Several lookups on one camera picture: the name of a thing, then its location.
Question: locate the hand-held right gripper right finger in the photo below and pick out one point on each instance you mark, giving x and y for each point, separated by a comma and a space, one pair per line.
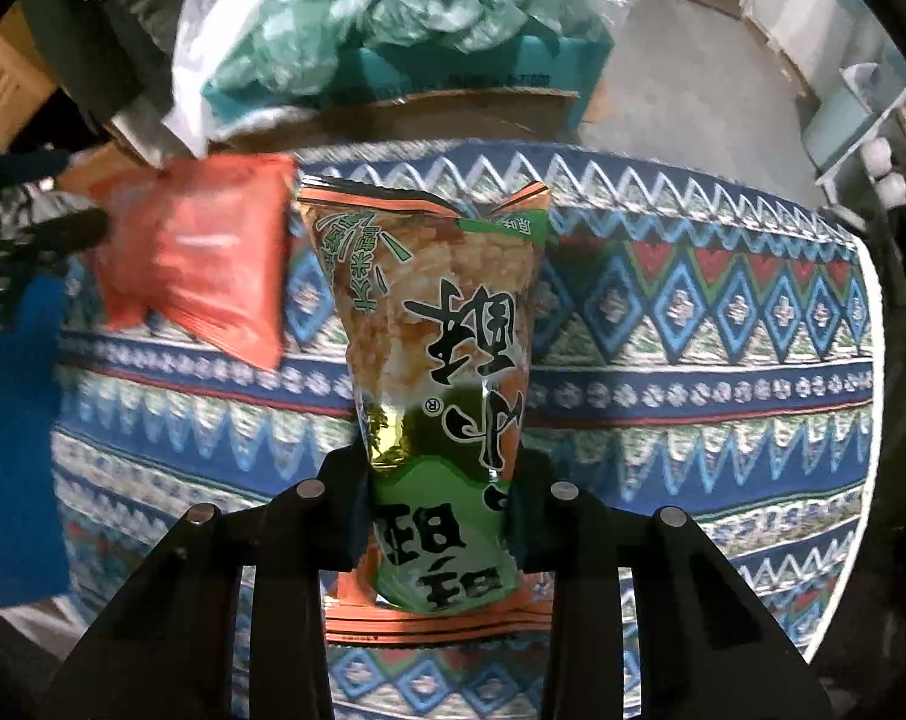
595, 562

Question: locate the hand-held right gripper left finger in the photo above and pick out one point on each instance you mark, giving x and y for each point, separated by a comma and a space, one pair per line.
280, 562

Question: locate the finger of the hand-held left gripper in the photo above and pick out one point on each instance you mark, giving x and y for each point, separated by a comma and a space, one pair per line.
25, 163
70, 231

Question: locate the red snack packet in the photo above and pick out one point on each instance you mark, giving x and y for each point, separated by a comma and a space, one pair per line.
205, 262

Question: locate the orange and green snack packet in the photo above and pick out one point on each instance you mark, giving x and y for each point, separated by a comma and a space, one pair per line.
430, 345

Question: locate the brown wooden cabinet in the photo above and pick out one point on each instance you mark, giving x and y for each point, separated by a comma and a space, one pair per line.
7, 82

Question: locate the dark clothing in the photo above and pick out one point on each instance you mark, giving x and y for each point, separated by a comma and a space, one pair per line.
123, 30

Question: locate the blue panel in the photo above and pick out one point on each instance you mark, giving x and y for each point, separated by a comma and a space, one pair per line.
18, 427

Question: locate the blue patterned tablecloth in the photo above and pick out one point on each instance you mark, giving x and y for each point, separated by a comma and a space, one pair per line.
685, 405

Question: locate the box with teal plastic bags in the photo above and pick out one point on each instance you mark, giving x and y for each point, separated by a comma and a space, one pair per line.
205, 37

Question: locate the teal plastic bag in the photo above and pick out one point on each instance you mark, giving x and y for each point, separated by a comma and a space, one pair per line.
393, 7

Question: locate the white bottle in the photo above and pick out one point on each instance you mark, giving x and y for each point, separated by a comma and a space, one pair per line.
892, 187
877, 154

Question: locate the white shelf unit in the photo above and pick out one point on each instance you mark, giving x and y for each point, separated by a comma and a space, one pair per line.
850, 120

